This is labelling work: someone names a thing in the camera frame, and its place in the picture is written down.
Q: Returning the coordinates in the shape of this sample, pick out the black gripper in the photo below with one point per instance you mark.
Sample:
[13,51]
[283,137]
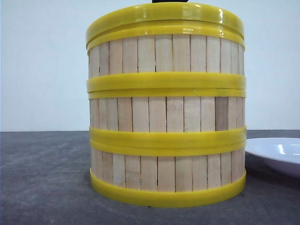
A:
[163,1]

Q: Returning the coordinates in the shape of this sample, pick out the bamboo steamer basket bottom tier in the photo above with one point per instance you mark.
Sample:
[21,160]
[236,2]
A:
[169,182]

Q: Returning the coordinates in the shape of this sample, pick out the white plate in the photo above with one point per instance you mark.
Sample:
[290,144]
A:
[281,154]

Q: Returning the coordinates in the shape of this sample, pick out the bamboo steamer basket tier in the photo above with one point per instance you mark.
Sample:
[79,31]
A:
[165,122]
[169,182]

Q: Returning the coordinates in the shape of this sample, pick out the woven bamboo steamer lid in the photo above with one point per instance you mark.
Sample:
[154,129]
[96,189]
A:
[165,18]

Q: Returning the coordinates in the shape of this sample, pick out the bamboo steamer basket single bun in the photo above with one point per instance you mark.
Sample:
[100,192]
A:
[176,60]

